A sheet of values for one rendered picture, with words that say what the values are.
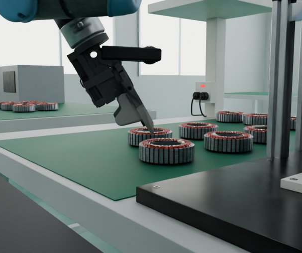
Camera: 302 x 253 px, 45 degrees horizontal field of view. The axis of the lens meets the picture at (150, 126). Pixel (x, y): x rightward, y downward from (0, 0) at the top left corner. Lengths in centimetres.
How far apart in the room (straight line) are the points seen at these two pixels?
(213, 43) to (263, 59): 673
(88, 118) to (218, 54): 66
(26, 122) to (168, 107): 478
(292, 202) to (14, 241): 33
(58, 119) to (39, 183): 100
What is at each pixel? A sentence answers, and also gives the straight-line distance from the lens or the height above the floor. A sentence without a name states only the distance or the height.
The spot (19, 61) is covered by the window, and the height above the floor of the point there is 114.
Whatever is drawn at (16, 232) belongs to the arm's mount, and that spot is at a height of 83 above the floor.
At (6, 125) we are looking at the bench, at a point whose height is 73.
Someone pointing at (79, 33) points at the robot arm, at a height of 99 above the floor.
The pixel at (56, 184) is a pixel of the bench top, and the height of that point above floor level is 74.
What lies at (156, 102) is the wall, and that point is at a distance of 605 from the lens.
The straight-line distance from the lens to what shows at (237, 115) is 140.
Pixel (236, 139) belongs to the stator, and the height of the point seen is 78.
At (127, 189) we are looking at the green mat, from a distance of 54.
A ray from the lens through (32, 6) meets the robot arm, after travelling 59.
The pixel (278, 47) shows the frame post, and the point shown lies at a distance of 70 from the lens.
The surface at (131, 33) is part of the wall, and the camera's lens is 578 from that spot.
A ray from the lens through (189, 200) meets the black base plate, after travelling 44.
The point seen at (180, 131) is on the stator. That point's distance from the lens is 101.
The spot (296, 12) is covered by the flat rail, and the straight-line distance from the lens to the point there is 69.
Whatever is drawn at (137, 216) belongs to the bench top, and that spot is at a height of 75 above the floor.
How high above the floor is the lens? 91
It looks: 7 degrees down
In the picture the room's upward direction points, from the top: straight up
